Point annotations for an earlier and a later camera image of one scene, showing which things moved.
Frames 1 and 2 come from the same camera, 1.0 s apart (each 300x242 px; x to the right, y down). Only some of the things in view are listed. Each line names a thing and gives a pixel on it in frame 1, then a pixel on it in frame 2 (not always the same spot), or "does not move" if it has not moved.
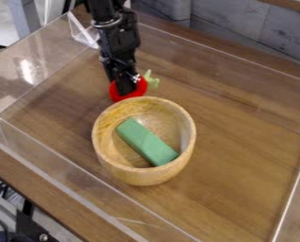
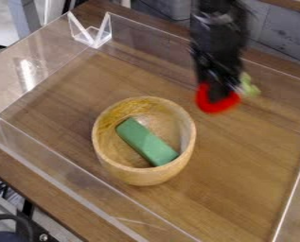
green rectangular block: (150, 145) does not move
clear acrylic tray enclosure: (191, 164) does not move
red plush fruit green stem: (150, 81) to (247, 89)
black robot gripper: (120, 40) to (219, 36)
